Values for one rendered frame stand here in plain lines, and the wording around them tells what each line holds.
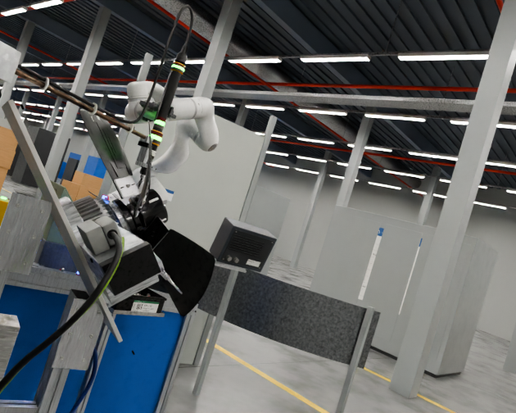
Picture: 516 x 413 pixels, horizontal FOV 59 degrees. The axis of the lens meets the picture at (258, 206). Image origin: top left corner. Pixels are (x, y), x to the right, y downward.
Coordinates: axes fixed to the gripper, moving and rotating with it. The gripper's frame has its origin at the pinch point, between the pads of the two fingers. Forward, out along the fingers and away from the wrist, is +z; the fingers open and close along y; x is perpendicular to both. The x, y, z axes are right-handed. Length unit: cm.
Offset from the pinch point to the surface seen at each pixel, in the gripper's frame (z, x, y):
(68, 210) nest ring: 16.8, -39.5, 22.1
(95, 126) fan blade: 3.8, -14.1, 19.6
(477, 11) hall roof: -344, 444, -586
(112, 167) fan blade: 7.3, -24.3, 11.9
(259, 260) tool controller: -32, -43, -79
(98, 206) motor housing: 14.3, -36.4, 14.0
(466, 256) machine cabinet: -219, 24, -554
